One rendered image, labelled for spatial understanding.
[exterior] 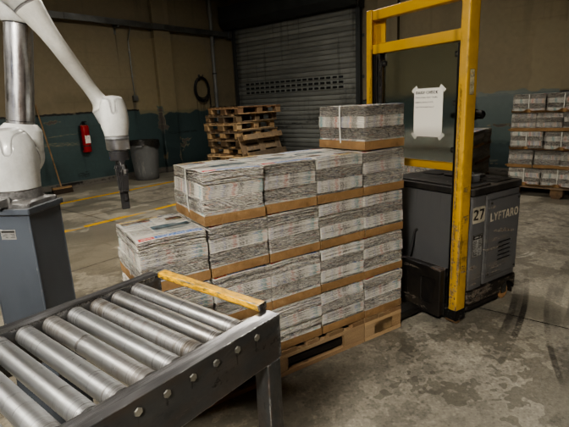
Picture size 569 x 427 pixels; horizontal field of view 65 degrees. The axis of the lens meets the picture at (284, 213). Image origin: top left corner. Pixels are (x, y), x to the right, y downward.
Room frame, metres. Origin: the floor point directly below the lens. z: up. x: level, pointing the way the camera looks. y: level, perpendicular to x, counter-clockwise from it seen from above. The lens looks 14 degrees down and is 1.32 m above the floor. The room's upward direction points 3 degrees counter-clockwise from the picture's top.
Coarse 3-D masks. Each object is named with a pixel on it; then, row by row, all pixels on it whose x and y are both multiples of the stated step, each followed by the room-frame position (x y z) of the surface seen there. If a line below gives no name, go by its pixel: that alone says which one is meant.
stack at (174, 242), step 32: (128, 224) 1.92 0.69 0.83; (160, 224) 1.89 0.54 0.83; (192, 224) 1.86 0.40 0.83; (224, 224) 1.84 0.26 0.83; (256, 224) 1.91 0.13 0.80; (288, 224) 2.01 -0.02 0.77; (320, 224) 2.10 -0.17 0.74; (352, 224) 2.21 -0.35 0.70; (128, 256) 1.81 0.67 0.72; (160, 256) 1.67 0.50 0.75; (192, 256) 1.74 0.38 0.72; (224, 256) 1.82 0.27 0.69; (256, 256) 1.91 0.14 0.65; (320, 256) 2.11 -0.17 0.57; (352, 256) 2.21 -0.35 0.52; (224, 288) 1.81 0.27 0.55; (256, 288) 1.89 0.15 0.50; (288, 288) 1.99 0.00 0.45; (352, 288) 2.21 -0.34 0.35; (288, 320) 1.98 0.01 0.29; (320, 320) 2.09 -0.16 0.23; (288, 352) 1.98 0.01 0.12
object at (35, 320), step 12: (144, 276) 1.34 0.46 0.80; (156, 276) 1.34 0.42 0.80; (108, 288) 1.26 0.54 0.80; (120, 288) 1.25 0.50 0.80; (156, 288) 1.34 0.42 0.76; (72, 300) 1.18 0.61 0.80; (84, 300) 1.18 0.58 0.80; (108, 300) 1.22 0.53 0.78; (48, 312) 1.11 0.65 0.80; (60, 312) 1.11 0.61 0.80; (12, 324) 1.05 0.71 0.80; (24, 324) 1.04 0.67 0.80; (36, 324) 1.06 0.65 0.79; (12, 336) 1.02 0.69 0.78; (24, 348) 1.03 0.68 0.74; (36, 360) 1.05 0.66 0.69
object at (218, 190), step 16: (192, 176) 1.88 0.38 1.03; (208, 176) 1.79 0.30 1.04; (224, 176) 1.83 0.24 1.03; (240, 176) 1.87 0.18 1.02; (256, 176) 1.90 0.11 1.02; (192, 192) 1.88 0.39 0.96; (208, 192) 1.80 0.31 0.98; (224, 192) 1.83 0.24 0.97; (240, 192) 1.87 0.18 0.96; (256, 192) 1.91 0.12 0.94; (192, 208) 1.90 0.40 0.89; (208, 208) 1.80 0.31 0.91; (224, 208) 1.83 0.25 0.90; (240, 208) 1.86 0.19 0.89
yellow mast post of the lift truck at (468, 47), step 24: (480, 0) 2.42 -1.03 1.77; (456, 72) 2.45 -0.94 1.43; (456, 96) 2.44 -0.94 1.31; (456, 120) 2.44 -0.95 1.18; (456, 144) 2.41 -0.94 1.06; (456, 168) 2.41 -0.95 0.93; (456, 192) 2.40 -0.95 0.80; (456, 216) 2.39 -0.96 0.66; (456, 240) 2.39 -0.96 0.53; (456, 264) 2.38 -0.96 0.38; (456, 288) 2.38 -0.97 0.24
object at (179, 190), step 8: (216, 160) 2.18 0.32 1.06; (224, 160) 2.17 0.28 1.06; (232, 160) 2.16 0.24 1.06; (176, 168) 2.06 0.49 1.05; (176, 176) 2.08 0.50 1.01; (184, 176) 1.97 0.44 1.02; (176, 184) 2.08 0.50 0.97; (184, 184) 1.98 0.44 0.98; (176, 192) 2.08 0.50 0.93; (184, 192) 1.97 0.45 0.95; (176, 200) 2.08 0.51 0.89; (184, 200) 1.98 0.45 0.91
